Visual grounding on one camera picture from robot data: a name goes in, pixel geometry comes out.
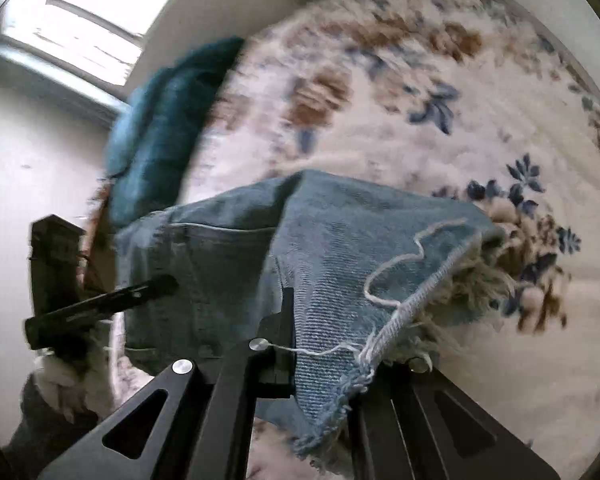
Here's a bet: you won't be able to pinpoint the blue denim pants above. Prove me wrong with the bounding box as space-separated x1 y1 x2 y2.
114 170 514 456

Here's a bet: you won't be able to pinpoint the gloved left hand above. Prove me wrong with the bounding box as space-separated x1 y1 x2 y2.
33 321 116 424

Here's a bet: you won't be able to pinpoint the teal folded comforter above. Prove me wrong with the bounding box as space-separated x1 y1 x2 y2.
105 37 244 230

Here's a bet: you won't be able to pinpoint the window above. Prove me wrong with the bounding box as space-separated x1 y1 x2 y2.
0 0 173 106

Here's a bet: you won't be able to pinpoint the floral bed blanket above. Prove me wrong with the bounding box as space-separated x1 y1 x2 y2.
169 0 600 479

